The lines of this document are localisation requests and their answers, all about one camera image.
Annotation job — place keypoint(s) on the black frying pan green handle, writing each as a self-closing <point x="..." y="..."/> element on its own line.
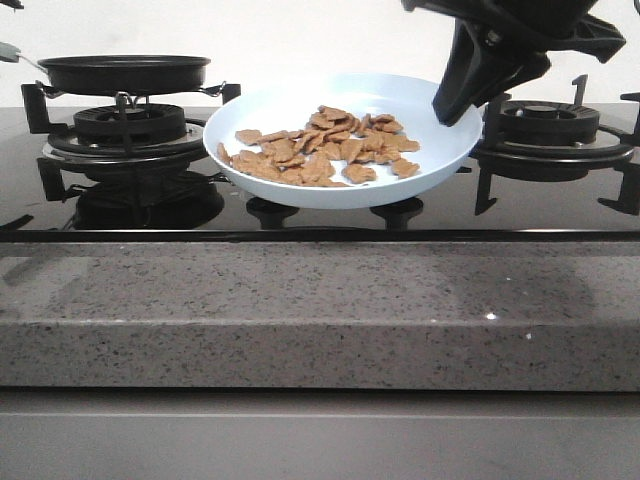
<point x="136" y="74"/>

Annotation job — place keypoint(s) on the right black pan support grate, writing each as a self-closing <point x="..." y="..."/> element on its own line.
<point x="612" y="148"/>

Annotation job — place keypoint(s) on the left black pan support grate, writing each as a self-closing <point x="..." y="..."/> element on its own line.
<point x="63" y="147"/>

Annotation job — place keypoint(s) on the grey cabinet front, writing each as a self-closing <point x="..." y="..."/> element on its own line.
<point x="71" y="434"/>

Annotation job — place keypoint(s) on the black pan support grate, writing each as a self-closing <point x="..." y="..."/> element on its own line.
<point x="612" y="148"/>
<point x="63" y="147"/>

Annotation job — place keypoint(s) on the left black gas burner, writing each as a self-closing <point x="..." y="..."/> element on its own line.
<point x="146" y="124"/>

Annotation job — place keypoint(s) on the black glass gas hob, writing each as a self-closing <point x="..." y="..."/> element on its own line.
<point x="43" y="203"/>

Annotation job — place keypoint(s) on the right black gas burner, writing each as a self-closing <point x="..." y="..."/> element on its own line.
<point x="548" y="123"/>

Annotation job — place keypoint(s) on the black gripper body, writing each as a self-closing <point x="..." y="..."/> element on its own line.
<point x="540" y="25"/>

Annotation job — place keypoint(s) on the black gas burner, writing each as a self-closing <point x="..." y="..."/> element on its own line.
<point x="146" y="124"/>
<point x="548" y="123"/>

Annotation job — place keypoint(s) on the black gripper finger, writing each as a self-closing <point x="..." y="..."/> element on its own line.
<point x="473" y="78"/>
<point x="469" y="36"/>

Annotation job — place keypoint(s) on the brown meat pieces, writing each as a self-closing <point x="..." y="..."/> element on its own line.
<point x="334" y="149"/>

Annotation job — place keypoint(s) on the light blue plate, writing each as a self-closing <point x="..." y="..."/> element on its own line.
<point x="442" y="149"/>

